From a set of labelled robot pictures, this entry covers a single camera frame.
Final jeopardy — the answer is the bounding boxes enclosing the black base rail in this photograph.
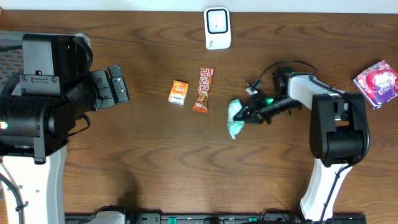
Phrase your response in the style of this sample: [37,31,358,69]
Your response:
[64,205,368,224]

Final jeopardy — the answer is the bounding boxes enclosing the dark grey plastic basket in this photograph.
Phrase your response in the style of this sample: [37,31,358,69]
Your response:
[0,30,24,90]

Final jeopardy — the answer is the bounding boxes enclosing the white barcode scanner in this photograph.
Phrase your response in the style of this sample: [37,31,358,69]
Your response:
[203,7,232,50]

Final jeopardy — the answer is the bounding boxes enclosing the red purple snack packet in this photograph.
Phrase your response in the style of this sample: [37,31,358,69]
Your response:
[353,60,397,109]

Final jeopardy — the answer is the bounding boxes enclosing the teal snack packet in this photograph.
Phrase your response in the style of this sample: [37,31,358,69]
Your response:
[227,99,244,139]

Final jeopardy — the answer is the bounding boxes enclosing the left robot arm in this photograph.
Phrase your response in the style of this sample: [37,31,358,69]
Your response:
[1,34,129,223]

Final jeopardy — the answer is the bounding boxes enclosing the small orange box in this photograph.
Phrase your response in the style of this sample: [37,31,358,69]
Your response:
[169,80,189,105]

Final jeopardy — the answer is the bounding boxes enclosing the orange Top chocolate bar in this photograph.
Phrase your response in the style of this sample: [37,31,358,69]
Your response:
[193,66,215,113]

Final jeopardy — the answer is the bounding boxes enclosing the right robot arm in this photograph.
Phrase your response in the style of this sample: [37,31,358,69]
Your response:
[228,65,370,223]

